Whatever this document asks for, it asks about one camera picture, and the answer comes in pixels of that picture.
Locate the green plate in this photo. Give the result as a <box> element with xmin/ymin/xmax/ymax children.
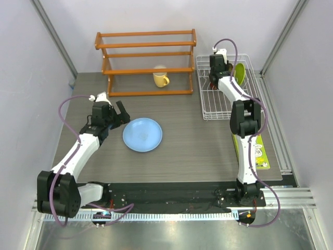
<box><xmin>234</xmin><ymin>63</ymin><xmax>246</xmax><ymax>85</ymax></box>

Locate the yellow ceramic mug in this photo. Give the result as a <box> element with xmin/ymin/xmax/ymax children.
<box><xmin>153</xmin><ymin>72</ymin><xmax>170</xmax><ymax>88</ymax></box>

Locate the red floral plate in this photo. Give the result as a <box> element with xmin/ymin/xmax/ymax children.
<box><xmin>210</xmin><ymin>80</ymin><xmax>219</xmax><ymax>91</ymax></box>

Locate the green booklet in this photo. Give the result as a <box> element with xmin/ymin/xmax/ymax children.
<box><xmin>232</xmin><ymin>134</ymin><xmax>272</xmax><ymax>171</ymax></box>

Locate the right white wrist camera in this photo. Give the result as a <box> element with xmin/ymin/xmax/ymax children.
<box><xmin>212</xmin><ymin>47</ymin><xmax>227</xmax><ymax>64</ymax></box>

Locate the blue plate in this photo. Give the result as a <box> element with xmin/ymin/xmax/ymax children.
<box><xmin>122</xmin><ymin>118</ymin><xmax>163</xmax><ymax>153</ymax></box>

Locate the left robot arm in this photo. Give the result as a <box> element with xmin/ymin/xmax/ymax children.
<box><xmin>37</xmin><ymin>101</ymin><xmax>130</xmax><ymax>218</ymax></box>

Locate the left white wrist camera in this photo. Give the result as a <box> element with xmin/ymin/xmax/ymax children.
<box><xmin>88</xmin><ymin>92</ymin><xmax>112</xmax><ymax>106</ymax></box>

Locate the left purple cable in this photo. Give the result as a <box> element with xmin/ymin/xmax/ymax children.
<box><xmin>48</xmin><ymin>95</ymin><xmax>135</xmax><ymax>228</ymax></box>

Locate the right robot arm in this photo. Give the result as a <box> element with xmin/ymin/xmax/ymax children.
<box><xmin>209</xmin><ymin>53</ymin><xmax>261</xmax><ymax>206</ymax></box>

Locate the white wire dish rack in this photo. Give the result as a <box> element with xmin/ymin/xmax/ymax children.
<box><xmin>195</xmin><ymin>54</ymin><xmax>264</xmax><ymax>120</ymax></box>

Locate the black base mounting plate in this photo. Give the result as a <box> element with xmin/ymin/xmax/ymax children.
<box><xmin>95</xmin><ymin>181</ymin><xmax>266</xmax><ymax>214</ymax></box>

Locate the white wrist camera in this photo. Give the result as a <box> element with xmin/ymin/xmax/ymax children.
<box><xmin>212</xmin><ymin>47</ymin><xmax>227</xmax><ymax>64</ymax></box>
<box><xmin>88</xmin><ymin>92</ymin><xmax>112</xmax><ymax>106</ymax></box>

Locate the white slotted cable duct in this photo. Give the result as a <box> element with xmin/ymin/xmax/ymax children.
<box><xmin>43</xmin><ymin>211</ymin><xmax>239</xmax><ymax>222</ymax></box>

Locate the orange wooden shelf rack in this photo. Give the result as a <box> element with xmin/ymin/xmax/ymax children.
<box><xmin>95</xmin><ymin>29</ymin><xmax>197</xmax><ymax>97</ymax></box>

